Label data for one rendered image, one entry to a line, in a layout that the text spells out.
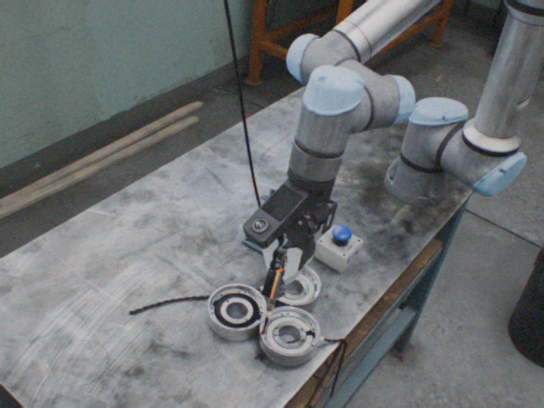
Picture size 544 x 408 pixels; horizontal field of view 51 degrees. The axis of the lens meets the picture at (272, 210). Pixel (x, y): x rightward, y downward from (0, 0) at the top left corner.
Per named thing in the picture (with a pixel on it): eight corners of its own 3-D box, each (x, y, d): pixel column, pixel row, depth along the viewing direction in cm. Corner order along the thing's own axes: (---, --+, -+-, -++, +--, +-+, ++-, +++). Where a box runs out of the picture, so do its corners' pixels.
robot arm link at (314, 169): (325, 165, 78) (280, 139, 81) (318, 192, 81) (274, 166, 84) (354, 150, 83) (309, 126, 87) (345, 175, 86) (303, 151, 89)
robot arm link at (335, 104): (382, 83, 76) (337, 89, 71) (359, 153, 83) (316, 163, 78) (342, 59, 81) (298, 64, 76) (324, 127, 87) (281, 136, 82)
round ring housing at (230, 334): (197, 333, 100) (198, 319, 97) (219, 291, 108) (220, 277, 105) (253, 352, 98) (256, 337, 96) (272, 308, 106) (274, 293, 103)
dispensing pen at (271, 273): (247, 340, 96) (272, 247, 93) (260, 333, 100) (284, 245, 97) (258, 345, 95) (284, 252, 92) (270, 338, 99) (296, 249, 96)
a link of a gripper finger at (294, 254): (315, 279, 97) (323, 235, 92) (295, 295, 93) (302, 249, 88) (300, 271, 99) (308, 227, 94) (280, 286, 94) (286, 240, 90)
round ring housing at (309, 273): (317, 278, 113) (320, 264, 110) (320, 320, 105) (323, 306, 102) (264, 274, 112) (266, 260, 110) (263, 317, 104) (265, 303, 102)
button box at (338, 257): (341, 274, 114) (345, 257, 111) (313, 257, 117) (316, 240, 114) (362, 253, 119) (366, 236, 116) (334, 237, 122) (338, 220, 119)
